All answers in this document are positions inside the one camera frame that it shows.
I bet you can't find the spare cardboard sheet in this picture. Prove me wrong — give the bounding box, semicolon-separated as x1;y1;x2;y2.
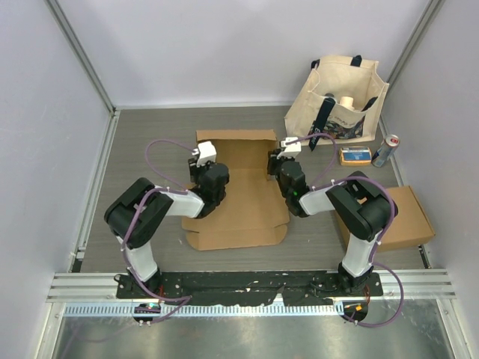
182;129;290;251

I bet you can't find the brown cardboard box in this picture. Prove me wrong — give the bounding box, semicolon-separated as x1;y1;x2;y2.
335;185;437;254

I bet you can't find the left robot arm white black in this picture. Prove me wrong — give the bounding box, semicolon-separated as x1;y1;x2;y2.
104;159;230;298

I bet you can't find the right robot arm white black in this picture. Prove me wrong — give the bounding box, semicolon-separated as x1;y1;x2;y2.
267;149;398;295

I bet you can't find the orange blue small box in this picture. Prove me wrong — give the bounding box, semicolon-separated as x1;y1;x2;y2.
339;147;372;167

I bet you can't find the beige paper roll in bag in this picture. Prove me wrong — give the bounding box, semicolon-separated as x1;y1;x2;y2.
339;96;355;111

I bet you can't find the beige canvas tote bag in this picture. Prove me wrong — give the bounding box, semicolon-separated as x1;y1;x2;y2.
284;55;389;144

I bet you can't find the silver blue energy drink can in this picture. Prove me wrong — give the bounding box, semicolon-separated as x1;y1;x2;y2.
371;135;400;168

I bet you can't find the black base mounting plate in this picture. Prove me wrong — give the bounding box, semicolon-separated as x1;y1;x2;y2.
115;269;385;306

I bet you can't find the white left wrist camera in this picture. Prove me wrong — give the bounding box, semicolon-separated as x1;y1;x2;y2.
192;141;217;168

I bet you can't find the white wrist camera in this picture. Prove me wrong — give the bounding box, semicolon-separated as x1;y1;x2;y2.
192;141;217;168
278;137;302;159

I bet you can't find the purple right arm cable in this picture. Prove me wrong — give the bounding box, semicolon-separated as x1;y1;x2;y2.
295;133;404;326

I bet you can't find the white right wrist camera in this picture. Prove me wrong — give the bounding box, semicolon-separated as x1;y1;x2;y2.
278;137;302;159

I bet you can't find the slotted aluminium cable duct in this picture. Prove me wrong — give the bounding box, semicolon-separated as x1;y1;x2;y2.
64;301;344;318

